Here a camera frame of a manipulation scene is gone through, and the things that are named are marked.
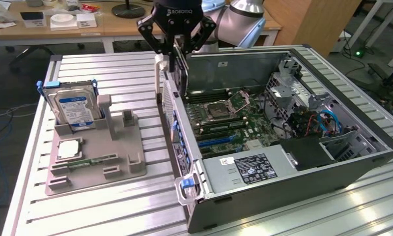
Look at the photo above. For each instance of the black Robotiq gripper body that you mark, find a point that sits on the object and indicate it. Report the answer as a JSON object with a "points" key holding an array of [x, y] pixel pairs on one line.
{"points": [[175, 14]]}

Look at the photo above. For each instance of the Nvidia graphics card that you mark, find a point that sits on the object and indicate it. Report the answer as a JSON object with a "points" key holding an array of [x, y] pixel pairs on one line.
{"points": [[181, 73]]}

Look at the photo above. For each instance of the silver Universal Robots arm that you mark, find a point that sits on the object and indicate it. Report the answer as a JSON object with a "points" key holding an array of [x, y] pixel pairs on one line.
{"points": [[235, 19]]}

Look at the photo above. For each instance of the wooden desk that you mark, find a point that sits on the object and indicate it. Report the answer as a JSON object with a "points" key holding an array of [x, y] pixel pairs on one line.
{"points": [[117, 27]]}

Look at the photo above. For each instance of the black round lamp base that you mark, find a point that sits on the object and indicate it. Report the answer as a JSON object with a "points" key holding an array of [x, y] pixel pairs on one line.
{"points": [[127, 11]]}

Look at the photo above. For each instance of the plain white labelled box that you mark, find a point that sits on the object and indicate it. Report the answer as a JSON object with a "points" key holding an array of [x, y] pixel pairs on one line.
{"points": [[86, 20]]}

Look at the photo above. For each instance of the red packet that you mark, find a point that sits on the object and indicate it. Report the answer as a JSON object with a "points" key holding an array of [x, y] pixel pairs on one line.
{"points": [[89, 8]]}

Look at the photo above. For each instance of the metal socket cover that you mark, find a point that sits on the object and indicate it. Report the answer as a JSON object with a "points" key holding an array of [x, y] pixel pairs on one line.
{"points": [[239, 100]]}

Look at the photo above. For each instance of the CPU socket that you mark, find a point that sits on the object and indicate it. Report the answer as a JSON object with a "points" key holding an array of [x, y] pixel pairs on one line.
{"points": [[217, 110]]}

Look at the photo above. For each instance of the metal disk bay cage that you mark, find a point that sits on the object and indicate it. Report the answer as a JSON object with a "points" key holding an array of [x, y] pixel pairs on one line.
{"points": [[281, 93]]}

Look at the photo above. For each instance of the wooden cabinet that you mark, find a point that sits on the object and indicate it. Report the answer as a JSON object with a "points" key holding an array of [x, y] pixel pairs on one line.
{"points": [[314, 24]]}

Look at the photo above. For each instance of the white box with dark top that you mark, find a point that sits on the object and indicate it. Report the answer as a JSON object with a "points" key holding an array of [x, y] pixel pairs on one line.
{"points": [[33, 22]]}

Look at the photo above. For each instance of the dark labelled RAM stick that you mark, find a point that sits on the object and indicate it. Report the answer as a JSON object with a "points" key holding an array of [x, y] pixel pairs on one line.
{"points": [[222, 125]]}

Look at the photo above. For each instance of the hard disk in blue caddy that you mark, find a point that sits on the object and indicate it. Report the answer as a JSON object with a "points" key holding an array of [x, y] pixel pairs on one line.
{"points": [[73, 108]]}

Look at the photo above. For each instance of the black office chair base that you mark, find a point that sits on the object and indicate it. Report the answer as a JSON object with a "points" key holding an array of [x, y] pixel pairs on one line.
{"points": [[29, 52]]}

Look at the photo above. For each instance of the grey cup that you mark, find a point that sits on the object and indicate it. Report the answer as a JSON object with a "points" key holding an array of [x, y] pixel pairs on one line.
{"points": [[34, 3]]}

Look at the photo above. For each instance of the green motherboard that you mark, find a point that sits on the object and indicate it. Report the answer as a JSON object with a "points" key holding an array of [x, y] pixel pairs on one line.
{"points": [[258, 127]]}

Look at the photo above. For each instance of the blue expansion slot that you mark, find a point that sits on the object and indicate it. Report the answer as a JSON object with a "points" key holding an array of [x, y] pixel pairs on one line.
{"points": [[215, 141]]}

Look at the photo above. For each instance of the black power connector bundle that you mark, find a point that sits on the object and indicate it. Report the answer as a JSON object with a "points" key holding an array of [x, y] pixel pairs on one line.
{"points": [[295, 123]]}

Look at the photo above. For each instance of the white paper note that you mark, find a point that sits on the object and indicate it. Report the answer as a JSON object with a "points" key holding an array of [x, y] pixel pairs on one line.
{"points": [[2, 25]]}

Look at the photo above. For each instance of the grey parts rack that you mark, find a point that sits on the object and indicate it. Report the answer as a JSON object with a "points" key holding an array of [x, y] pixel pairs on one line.
{"points": [[97, 147]]}

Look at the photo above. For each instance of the green indicator light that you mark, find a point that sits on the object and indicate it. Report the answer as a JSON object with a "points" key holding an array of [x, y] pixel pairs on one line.
{"points": [[357, 53]]}

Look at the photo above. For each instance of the silver CPU chip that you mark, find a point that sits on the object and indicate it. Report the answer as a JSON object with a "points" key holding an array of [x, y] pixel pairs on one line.
{"points": [[67, 150]]}

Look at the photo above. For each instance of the green RAM stick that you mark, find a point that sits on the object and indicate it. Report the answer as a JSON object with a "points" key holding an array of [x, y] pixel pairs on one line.
{"points": [[85, 162]]}

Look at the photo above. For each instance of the grey power supply unit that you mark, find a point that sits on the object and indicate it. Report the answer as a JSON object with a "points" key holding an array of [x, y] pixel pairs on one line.
{"points": [[222, 177]]}

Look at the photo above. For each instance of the blue case latch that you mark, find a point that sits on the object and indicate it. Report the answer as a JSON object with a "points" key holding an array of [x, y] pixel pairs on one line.
{"points": [[186, 184]]}

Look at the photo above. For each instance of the open black PC case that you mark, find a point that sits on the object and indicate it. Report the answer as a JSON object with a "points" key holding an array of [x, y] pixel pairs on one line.
{"points": [[281, 196]]}

